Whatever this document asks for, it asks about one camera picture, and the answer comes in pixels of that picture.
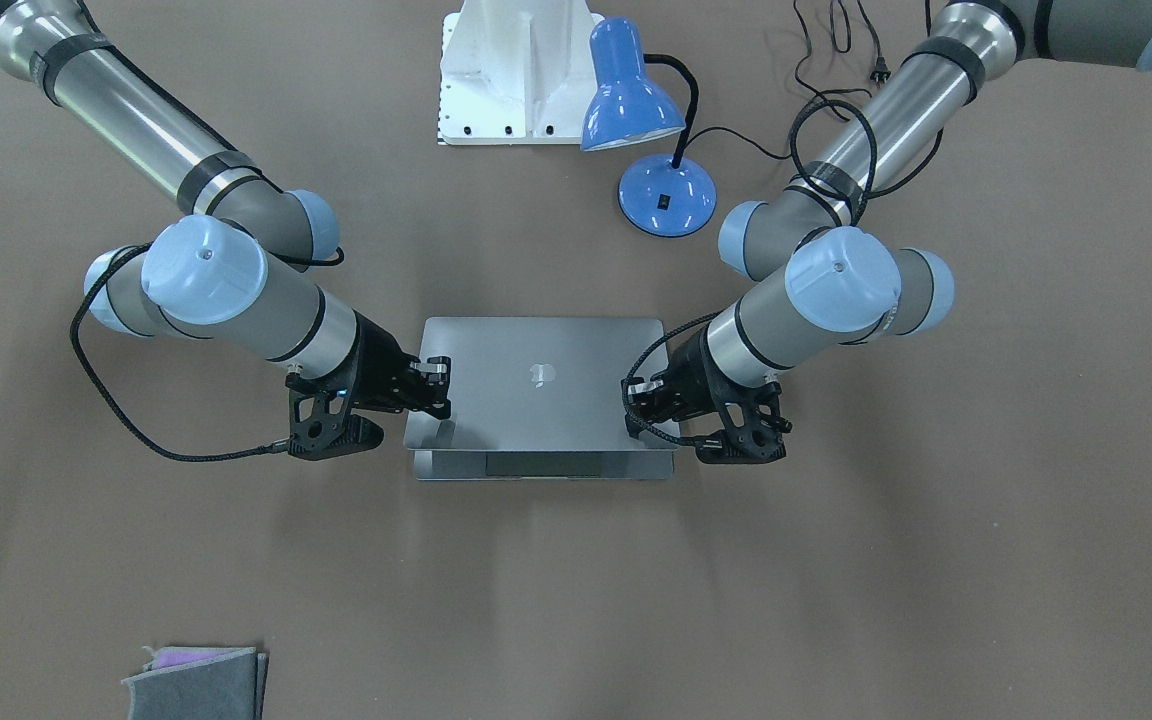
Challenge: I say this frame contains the black camera cable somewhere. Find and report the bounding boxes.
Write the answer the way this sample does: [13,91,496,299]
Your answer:
[70,240,347,463]
[622,312,727,447]

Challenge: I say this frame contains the grey felt pouch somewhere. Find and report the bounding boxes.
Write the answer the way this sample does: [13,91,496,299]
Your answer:
[122,646,268,719]

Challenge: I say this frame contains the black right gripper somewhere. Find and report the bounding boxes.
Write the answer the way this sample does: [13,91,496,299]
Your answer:
[346,314,452,420]

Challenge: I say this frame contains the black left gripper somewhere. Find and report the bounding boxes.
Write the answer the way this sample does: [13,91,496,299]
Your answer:
[626,334,727,424]

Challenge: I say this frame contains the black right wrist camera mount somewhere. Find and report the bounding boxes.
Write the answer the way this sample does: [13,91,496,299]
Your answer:
[285,372,384,461]

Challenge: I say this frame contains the blue desk lamp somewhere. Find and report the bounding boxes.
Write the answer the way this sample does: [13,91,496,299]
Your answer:
[579,15,717,238]

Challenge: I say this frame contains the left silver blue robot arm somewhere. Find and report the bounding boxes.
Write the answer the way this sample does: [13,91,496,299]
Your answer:
[623,1,1152,435]

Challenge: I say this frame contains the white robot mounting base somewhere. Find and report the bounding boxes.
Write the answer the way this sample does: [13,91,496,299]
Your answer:
[435,1,604,146]

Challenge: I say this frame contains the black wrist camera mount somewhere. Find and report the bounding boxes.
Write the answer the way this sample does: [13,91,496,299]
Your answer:
[694,381,794,465]
[285,372,384,461]

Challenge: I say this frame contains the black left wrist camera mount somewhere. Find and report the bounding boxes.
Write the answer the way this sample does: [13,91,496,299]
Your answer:
[694,381,794,465]

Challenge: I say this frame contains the silver grey laptop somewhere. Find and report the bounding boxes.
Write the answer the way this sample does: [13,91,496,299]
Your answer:
[404,316,676,480]

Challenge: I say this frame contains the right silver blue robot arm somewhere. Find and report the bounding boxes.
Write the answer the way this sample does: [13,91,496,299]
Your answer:
[0,1,450,418]

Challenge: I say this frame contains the black lamp power cable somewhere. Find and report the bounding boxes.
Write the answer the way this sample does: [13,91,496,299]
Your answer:
[672,0,943,200]

